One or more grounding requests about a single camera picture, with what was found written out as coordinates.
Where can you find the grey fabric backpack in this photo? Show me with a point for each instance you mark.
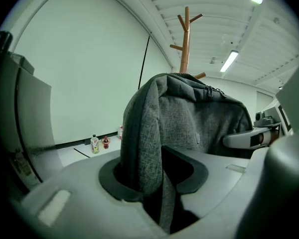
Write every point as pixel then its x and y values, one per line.
pixel 179 123

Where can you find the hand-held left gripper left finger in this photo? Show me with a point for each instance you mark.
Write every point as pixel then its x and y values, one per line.
pixel 84 183

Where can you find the ceiling tube light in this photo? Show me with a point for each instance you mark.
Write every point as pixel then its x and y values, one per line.
pixel 229 61

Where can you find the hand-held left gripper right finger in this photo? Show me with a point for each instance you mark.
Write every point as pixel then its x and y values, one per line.
pixel 219 183

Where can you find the small cola bottle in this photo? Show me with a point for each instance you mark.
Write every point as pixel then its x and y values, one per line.
pixel 105 143

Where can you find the wooden coat stand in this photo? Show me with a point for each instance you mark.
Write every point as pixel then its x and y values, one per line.
pixel 185 46

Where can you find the yellow tea bottle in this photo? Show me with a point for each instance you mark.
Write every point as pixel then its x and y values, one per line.
pixel 95 146

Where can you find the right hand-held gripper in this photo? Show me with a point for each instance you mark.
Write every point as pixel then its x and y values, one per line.
pixel 296 108

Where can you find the clear bottle red label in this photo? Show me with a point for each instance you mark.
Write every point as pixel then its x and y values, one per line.
pixel 120 133

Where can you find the thin black pen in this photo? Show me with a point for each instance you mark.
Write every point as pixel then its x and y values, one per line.
pixel 82 153

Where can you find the black mini fridge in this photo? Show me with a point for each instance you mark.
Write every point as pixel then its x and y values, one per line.
pixel 27 121

